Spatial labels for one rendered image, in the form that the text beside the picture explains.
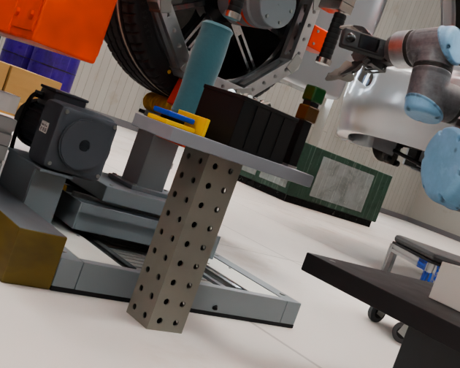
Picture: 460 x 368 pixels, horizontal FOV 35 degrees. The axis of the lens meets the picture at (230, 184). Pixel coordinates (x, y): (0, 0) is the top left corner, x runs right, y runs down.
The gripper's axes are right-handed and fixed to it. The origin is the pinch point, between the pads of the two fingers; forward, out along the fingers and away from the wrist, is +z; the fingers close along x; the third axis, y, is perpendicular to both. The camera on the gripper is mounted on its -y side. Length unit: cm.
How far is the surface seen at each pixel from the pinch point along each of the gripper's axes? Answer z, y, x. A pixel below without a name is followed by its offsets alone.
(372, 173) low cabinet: 436, 559, 125
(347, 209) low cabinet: 447, 544, 73
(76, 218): 45, -32, -59
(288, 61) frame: 29.0, 12.7, 4.8
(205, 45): 20.6, -24.5, -7.6
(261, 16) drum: 14.5, -14.0, 5.2
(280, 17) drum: 13.8, -8.0, 7.6
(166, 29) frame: 31.7, -30.4, -4.6
